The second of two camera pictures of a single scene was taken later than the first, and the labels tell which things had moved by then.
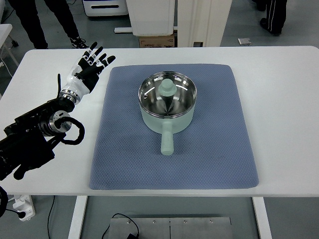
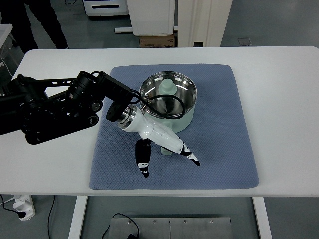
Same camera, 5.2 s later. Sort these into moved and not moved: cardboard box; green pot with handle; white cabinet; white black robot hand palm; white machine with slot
Moved: white black robot hand palm
Not moved: cardboard box; white cabinet; green pot with handle; white machine with slot
